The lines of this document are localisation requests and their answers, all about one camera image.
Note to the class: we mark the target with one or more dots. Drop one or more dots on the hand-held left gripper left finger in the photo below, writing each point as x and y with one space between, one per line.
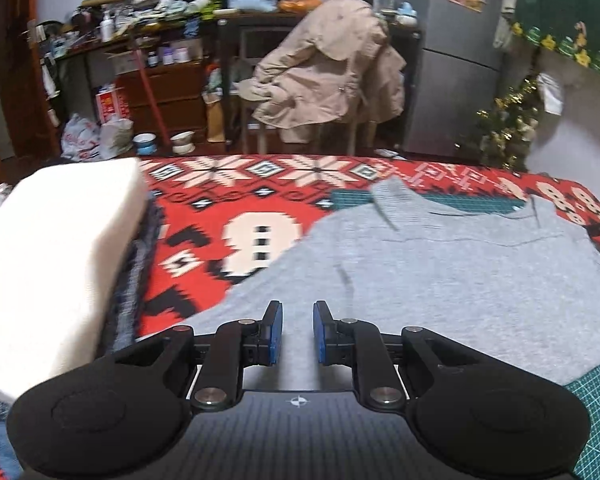
275 332

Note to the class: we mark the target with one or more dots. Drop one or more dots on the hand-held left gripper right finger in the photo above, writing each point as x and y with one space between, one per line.
321 332

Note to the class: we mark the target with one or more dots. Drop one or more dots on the grey shirt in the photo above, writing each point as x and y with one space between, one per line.
430 280

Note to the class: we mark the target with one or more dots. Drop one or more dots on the stack of folded dark clothes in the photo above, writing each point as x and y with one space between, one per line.
130 300

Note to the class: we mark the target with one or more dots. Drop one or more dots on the small Christmas tree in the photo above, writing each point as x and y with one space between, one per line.
510 130

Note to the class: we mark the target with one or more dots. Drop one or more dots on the red patterned blanket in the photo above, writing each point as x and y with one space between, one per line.
180 220

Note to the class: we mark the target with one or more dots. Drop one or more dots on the white hanging tag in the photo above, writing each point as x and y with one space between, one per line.
550 92

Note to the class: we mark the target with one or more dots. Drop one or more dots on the wooden chair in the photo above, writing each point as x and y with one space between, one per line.
262 140

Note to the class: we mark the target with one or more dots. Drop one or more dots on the grey refrigerator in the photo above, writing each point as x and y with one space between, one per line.
455 90

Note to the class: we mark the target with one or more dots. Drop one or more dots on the blue white bowl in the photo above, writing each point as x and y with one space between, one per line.
145 144

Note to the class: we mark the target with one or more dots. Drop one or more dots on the white folded garment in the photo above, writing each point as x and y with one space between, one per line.
45 260

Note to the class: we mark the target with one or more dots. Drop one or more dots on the wooden drawer cabinet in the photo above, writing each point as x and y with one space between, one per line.
180 100

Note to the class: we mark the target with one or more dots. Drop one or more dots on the grey white bag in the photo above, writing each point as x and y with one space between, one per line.
116 135

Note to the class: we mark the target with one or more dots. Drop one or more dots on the beige jacket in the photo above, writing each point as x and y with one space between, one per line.
325 75

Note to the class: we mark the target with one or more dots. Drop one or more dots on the white printed plastic bag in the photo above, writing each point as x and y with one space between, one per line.
80 137

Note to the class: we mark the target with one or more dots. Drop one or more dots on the red white carton box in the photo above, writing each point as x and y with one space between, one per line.
111 106

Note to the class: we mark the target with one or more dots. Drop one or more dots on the light blue folded cloth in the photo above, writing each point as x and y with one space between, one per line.
250 4

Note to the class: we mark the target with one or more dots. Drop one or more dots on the white bottle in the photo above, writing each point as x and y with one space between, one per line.
107 27

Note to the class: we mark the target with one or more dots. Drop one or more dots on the green printed wall cloth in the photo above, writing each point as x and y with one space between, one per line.
555 0

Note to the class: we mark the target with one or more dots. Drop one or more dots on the wooden door frame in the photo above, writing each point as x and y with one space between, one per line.
22 85

